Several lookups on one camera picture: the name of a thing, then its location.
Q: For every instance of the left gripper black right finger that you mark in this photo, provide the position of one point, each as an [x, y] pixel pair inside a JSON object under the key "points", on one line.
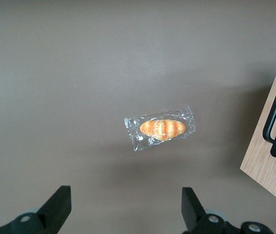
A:
{"points": [[196, 217]]}

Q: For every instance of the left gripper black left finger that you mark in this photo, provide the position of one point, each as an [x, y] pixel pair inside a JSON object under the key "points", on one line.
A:
{"points": [[52, 214]]}

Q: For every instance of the light wooden drawer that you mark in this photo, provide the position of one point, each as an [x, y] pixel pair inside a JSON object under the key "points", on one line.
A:
{"points": [[262, 170]]}

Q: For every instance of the plastic wrapped bread roll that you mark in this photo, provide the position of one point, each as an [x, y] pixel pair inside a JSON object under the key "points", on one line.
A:
{"points": [[162, 128]]}

